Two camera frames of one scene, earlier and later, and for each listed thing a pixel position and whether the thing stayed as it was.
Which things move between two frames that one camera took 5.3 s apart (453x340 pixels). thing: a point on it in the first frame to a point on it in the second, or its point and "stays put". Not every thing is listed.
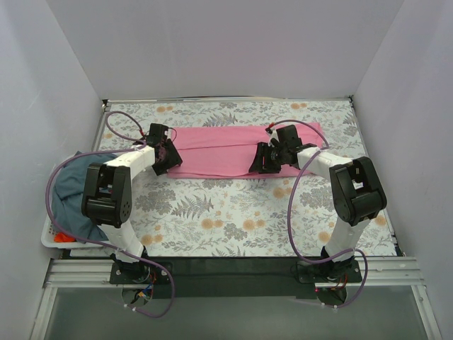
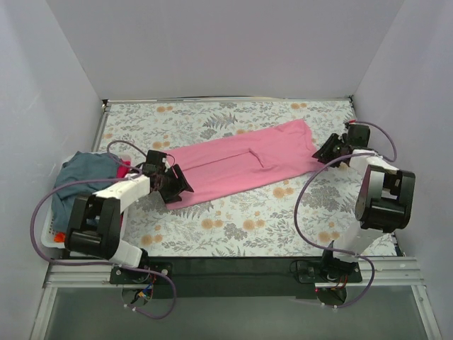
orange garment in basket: (61, 237) stays put
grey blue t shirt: (69, 194) stays put
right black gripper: (264, 158) to (333, 149)
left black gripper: (169, 156) to (171, 183)
